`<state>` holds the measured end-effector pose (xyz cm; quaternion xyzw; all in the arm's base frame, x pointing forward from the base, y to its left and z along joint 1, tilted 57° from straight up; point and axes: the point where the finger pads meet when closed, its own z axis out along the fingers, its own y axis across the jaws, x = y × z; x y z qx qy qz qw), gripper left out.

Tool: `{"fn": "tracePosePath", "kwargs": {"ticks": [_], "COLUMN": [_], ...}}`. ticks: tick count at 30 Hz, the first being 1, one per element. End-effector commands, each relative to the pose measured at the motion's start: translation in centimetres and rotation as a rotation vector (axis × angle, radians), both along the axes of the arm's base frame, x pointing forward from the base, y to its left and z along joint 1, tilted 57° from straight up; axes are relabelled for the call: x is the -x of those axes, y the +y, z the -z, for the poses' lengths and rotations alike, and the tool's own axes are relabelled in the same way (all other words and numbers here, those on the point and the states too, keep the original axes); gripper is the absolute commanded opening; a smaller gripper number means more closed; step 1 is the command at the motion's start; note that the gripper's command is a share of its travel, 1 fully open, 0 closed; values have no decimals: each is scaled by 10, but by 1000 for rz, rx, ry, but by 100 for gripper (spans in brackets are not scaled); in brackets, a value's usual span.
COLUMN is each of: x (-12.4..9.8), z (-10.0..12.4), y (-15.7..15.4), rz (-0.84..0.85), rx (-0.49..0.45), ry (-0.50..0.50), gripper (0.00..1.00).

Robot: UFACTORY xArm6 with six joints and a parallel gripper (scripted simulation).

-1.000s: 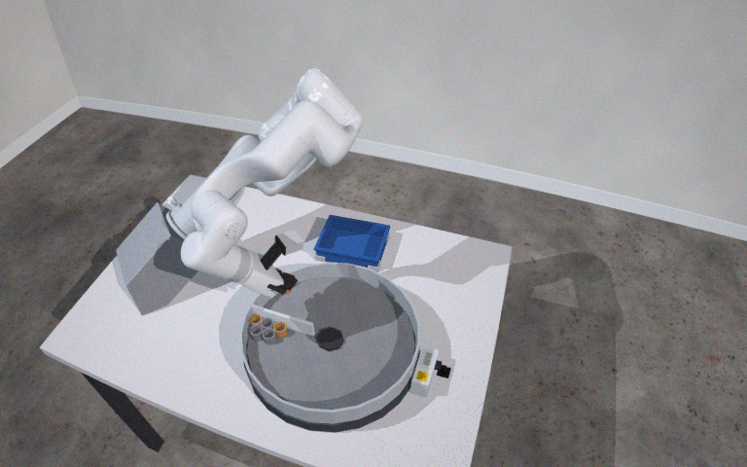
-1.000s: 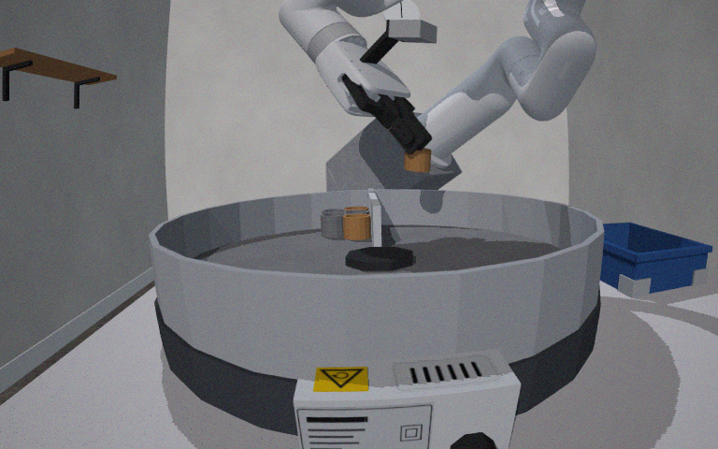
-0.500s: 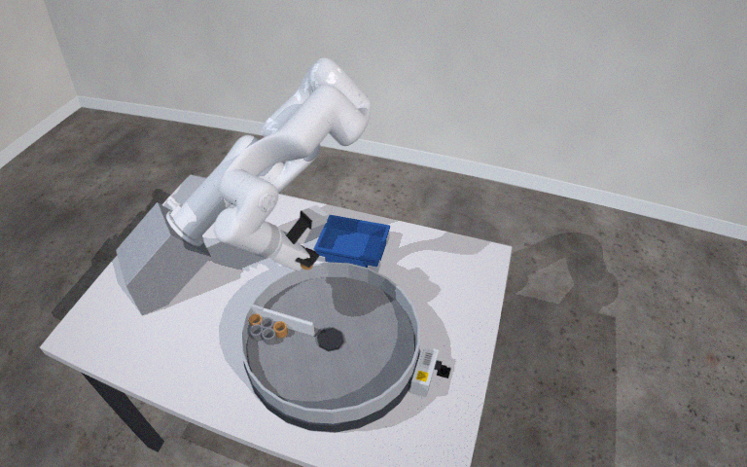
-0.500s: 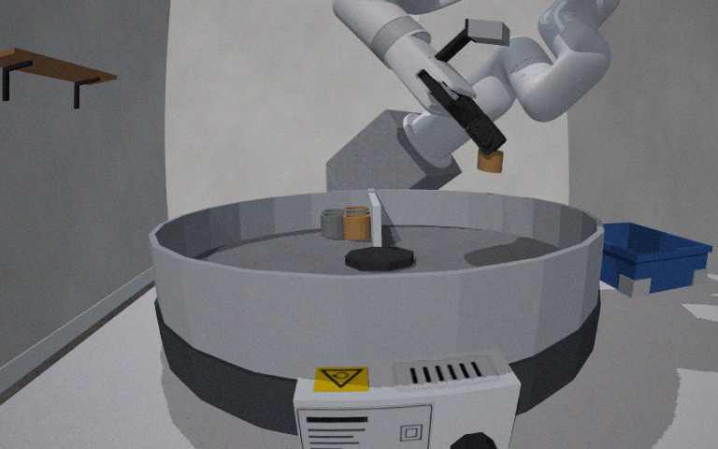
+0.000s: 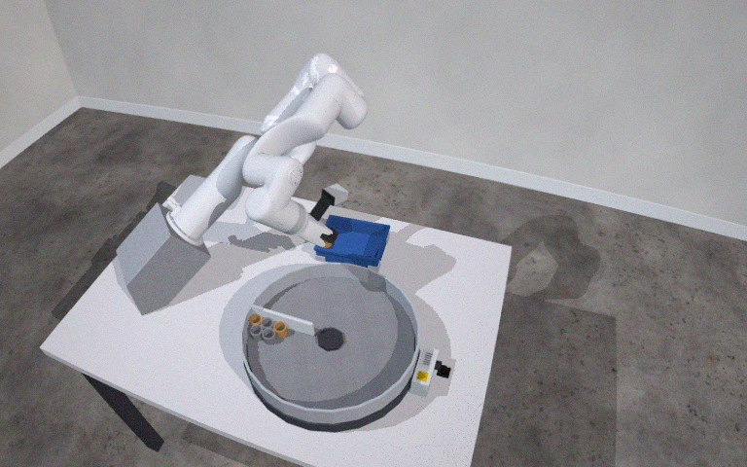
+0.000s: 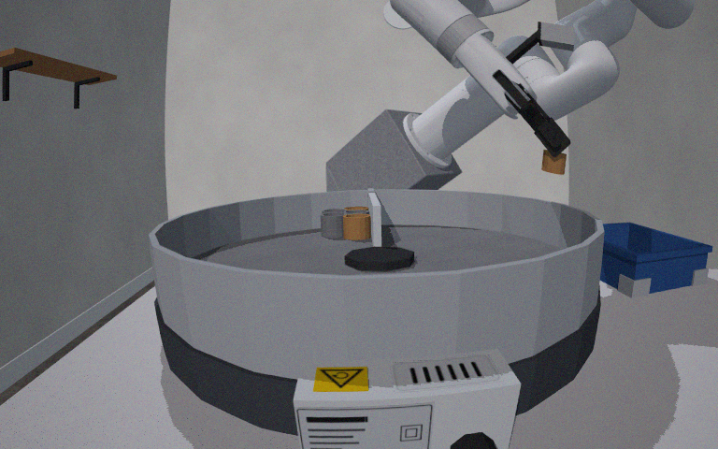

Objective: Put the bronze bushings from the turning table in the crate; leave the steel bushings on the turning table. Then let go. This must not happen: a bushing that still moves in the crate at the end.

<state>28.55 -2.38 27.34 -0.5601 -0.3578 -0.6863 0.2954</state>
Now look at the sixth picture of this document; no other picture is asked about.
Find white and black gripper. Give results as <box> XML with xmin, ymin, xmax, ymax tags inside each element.
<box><xmin>451</xmin><ymin>29</ymin><xmax>570</xmax><ymax>157</ymax></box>

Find blue crate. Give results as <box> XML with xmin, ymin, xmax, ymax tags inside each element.
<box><xmin>600</xmin><ymin>223</ymin><xmax>712</xmax><ymax>298</ymax></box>

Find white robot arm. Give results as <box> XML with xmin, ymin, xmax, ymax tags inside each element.
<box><xmin>390</xmin><ymin>0</ymin><xmax>695</xmax><ymax>168</ymax></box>

